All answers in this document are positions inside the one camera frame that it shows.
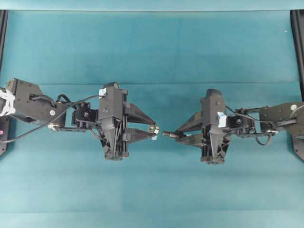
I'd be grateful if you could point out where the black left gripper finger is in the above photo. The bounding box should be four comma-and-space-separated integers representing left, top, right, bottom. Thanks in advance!
123, 102, 156, 124
123, 128, 157, 143

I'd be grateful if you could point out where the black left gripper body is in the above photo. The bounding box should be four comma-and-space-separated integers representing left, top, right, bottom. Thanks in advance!
97, 88, 128, 161

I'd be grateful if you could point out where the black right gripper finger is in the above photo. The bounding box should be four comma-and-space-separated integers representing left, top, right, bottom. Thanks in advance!
175, 134, 202, 145
176, 111, 202, 132

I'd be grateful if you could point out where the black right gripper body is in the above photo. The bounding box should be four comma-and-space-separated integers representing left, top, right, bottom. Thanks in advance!
199, 89, 232, 165

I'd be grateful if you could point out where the small silver metal washer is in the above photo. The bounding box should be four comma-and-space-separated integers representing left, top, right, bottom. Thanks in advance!
149, 124, 160, 134

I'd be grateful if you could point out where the dark metal shaft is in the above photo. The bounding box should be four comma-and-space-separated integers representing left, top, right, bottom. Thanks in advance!
162, 131, 185, 139

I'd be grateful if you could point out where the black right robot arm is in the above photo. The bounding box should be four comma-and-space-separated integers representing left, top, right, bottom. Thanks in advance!
166, 89, 304, 165

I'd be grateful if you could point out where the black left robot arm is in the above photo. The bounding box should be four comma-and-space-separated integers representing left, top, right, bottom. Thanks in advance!
0, 78, 159, 161

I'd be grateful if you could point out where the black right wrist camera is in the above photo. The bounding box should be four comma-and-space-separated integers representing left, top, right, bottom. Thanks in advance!
200, 89, 226, 126

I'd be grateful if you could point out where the black right camera cable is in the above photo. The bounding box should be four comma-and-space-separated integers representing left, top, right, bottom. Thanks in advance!
224, 104, 300, 146

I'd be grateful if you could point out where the black camera cable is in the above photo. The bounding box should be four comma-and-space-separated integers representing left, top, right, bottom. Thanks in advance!
0, 95, 107, 143
224, 104, 300, 146

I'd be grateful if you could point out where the black left camera cable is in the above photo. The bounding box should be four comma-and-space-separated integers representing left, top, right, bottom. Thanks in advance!
0, 95, 107, 143

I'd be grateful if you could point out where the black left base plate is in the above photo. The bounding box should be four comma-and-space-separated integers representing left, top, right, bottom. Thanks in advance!
0, 9, 12, 156

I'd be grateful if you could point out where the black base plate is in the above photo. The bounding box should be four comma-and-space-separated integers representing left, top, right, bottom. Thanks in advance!
0, 9, 12, 156
290, 9, 304, 163

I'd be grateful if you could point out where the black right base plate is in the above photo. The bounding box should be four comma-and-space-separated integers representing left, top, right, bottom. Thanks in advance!
290, 9, 304, 163

